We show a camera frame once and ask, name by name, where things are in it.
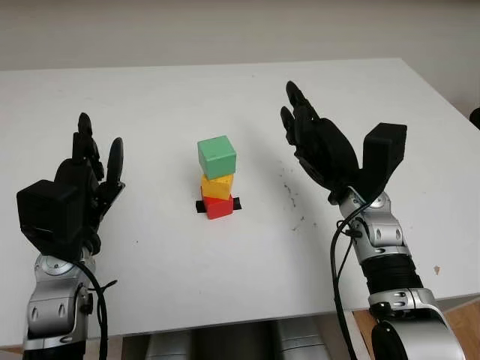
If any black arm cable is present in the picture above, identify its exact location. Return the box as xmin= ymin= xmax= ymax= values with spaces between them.
xmin=76 ymin=261 xmax=119 ymax=360
xmin=329 ymin=201 xmax=373 ymax=360

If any dark robot waist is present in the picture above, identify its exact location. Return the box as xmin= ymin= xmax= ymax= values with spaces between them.
xmin=193 ymin=321 xmax=281 ymax=360

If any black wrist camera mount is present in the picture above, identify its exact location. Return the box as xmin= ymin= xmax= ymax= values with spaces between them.
xmin=346 ymin=121 xmax=408 ymax=206
xmin=16 ymin=179 xmax=93 ymax=260

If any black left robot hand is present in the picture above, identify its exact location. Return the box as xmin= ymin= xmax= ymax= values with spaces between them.
xmin=55 ymin=112 xmax=127 ymax=255

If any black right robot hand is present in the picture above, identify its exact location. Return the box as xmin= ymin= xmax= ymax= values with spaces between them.
xmin=280 ymin=79 xmax=360 ymax=204

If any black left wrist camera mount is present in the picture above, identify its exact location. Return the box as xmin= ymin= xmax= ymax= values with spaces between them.
xmin=16 ymin=179 xmax=93 ymax=260

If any silver right robot leg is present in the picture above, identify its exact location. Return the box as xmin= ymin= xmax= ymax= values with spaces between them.
xmin=278 ymin=318 xmax=324 ymax=360

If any black tape strip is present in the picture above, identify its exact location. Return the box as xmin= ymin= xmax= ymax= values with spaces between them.
xmin=195 ymin=196 xmax=243 ymax=216

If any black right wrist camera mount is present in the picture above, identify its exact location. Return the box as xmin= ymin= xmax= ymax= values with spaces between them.
xmin=346 ymin=121 xmax=408 ymax=206

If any green cube block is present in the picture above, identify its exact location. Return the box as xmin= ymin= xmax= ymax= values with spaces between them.
xmin=196 ymin=134 xmax=238 ymax=181

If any red cube block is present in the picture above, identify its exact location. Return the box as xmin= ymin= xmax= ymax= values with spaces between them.
xmin=202 ymin=195 xmax=235 ymax=221

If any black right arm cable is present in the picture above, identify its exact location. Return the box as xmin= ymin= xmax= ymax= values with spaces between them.
xmin=329 ymin=201 xmax=373 ymax=360

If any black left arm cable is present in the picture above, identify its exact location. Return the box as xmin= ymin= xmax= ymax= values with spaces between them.
xmin=76 ymin=261 xmax=119 ymax=360

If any yellow cube block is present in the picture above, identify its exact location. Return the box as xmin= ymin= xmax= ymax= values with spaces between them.
xmin=200 ymin=172 xmax=236 ymax=200

